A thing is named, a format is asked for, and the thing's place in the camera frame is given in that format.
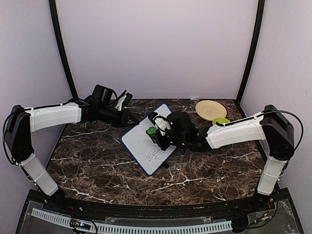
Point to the blue framed whiteboard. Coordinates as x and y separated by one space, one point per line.
147 154

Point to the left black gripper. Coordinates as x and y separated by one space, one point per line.
124 120

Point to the black frame post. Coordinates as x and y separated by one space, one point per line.
61 48
252 51

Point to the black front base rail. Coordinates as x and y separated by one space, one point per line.
239 209

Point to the lime green bowl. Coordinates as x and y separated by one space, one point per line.
220 121

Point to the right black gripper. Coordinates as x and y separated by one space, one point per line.
164 146

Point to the left black frame post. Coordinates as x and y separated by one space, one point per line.
61 48

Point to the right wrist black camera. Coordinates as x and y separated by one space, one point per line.
180 121

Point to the beige round plate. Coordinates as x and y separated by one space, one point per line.
210 110

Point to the white slotted cable duct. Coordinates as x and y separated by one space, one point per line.
82 226

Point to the green whiteboard eraser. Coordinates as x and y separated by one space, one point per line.
151 131

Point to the wrist black camera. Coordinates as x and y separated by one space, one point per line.
180 121
103 94

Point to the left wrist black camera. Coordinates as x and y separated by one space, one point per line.
103 94

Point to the right black frame post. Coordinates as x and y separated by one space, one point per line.
252 51

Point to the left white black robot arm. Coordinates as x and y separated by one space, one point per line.
22 122

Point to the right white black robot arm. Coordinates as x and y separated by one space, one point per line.
269 125

